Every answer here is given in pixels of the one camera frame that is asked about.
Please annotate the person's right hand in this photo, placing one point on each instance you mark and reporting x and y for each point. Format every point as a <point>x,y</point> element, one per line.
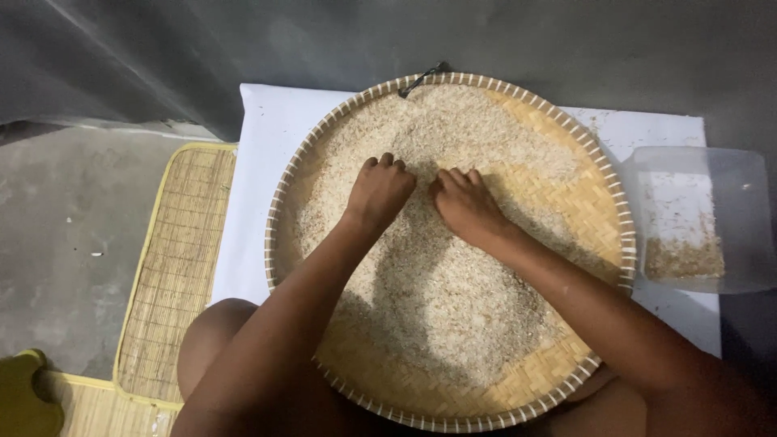
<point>468,206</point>

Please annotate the person's left hand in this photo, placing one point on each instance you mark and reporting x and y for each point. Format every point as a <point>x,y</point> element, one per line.
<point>379,191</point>

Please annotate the person's right fingers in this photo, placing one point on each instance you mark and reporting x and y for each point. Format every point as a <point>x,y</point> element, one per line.
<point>458,178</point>

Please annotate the person's left fingers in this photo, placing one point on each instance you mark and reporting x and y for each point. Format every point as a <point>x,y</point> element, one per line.
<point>385,161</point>

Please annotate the round woven bamboo tray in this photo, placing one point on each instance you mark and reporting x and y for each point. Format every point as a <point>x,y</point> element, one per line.
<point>450,252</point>

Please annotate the black hanging loop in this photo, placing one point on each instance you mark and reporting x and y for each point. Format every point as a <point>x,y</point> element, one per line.
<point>423,77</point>

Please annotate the heap of rice grains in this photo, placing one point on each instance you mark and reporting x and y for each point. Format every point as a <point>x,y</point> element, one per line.
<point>437,285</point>

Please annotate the white cloth sheet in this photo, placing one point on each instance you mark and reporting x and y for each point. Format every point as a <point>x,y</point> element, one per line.
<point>267,182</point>

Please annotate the yellow-edged woven reed mat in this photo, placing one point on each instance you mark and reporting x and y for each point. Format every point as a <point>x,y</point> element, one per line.
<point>176,273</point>

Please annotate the rice husk debris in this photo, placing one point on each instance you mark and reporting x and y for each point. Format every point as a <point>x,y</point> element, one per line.
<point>683,258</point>

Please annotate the clear plastic container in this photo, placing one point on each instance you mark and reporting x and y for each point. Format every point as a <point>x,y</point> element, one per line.
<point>698,218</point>

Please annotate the person's left leg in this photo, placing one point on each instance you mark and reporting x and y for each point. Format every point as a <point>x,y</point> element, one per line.
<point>209,340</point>

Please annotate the person's leg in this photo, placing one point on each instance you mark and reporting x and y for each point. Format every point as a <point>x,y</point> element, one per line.
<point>607,413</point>
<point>209,340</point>

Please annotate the person's right leg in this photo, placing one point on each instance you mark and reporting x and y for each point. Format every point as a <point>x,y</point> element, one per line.
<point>607,413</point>

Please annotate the grey curtain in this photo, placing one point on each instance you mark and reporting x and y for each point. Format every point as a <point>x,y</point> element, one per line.
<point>115,60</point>

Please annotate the yellow plastic stool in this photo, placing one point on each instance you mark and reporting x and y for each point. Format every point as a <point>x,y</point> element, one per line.
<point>27,397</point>

